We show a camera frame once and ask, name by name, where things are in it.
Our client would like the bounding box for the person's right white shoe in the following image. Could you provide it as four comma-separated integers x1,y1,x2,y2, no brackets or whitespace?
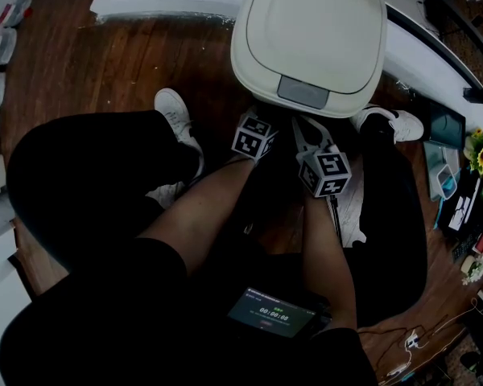
349,104,425,145

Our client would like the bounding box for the white low ledge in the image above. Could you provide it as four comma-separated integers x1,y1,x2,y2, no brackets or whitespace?
89,0,483,136

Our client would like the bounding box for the person's left white shoe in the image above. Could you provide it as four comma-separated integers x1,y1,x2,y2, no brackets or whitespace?
153,87,205,179

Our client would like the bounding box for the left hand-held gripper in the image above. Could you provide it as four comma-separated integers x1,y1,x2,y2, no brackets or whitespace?
230,108,282,165

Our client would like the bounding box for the person's left leg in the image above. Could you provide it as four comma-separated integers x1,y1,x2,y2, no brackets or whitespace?
5,109,205,273

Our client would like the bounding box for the thin black floor cable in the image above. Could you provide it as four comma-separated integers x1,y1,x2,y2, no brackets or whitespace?
357,297,481,378

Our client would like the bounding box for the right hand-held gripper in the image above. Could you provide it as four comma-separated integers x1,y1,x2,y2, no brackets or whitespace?
291,115,353,199

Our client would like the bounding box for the person's left forearm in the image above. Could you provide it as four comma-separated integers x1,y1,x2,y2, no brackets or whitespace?
136,156,259,280

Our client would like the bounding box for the small white blue-rimmed bin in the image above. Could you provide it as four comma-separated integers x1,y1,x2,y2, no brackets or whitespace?
436,162,460,201

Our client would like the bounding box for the person's black shirt torso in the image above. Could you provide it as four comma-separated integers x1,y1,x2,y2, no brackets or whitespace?
0,236,380,386

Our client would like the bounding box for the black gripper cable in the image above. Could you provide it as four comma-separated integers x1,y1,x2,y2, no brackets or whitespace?
327,195,346,249

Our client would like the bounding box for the phone with lit screen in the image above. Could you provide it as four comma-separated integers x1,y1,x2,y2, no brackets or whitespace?
226,286,320,339

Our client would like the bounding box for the person's right forearm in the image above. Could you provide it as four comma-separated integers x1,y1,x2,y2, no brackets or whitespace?
301,193,358,332

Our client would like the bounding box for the person's right leg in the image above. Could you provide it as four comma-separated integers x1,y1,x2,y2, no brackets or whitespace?
341,125,428,330

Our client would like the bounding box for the person's white shoe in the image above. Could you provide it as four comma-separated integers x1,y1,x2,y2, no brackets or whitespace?
349,104,425,145
153,87,205,179

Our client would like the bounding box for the grey flat tray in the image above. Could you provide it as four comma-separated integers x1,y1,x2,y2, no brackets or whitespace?
422,140,462,203

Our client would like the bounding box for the white lidded trash bin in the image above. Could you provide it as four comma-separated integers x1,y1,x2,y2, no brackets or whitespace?
229,0,389,120

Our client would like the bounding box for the person's leg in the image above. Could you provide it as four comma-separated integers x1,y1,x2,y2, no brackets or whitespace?
5,109,205,273
341,125,428,330

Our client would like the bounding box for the white charger cable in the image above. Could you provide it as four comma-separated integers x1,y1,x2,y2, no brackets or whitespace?
386,327,428,378

